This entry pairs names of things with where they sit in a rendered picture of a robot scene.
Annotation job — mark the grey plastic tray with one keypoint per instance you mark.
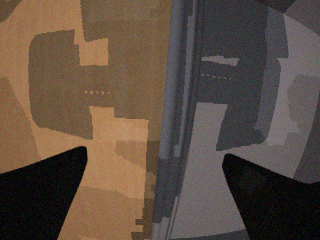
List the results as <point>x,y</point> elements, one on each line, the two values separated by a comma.
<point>243,77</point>

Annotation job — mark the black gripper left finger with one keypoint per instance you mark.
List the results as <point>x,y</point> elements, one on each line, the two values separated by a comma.
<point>34,200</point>

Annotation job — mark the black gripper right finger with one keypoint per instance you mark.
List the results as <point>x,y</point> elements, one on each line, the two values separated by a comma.
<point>272,206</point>

